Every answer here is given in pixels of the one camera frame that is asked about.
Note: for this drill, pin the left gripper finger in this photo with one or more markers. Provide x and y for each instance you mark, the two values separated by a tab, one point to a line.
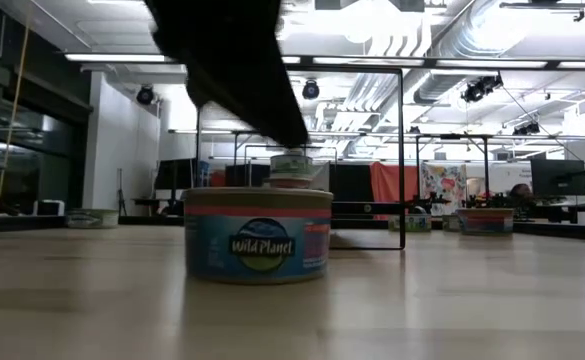
252	95

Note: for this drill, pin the green label can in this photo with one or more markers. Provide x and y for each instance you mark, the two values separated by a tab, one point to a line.
413	223
292	163

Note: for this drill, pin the black ceiling spotlight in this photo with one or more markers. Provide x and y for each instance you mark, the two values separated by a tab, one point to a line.
145	95
310	90

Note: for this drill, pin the black partition panel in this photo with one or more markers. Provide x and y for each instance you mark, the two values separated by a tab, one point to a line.
352	182
242	175

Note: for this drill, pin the blue bin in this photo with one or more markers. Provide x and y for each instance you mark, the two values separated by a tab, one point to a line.
205	172

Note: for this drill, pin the black computer monitor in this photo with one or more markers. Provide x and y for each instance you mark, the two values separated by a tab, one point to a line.
557	177
172	175

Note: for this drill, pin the orange fabric curtain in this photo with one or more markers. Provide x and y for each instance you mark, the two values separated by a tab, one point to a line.
387	182

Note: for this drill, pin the colourful painted cloth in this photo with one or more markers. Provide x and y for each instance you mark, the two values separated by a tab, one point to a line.
444	182

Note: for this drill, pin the white box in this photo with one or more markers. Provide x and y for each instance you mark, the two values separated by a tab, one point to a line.
49	208

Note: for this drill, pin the person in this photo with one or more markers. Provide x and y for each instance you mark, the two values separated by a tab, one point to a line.
520	190

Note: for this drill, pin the black ceiling track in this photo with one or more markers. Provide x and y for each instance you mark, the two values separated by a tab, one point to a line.
542	5

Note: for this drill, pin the black aluminium rig frame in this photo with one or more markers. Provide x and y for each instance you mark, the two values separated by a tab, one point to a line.
147	220

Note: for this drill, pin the silver air duct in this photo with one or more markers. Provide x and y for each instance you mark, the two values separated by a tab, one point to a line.
452	55

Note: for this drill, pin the black frame work table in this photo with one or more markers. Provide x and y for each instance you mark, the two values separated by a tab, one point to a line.
452	136

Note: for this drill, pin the black ceiling camera rig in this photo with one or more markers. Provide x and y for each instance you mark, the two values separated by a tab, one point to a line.
526	129
479	90

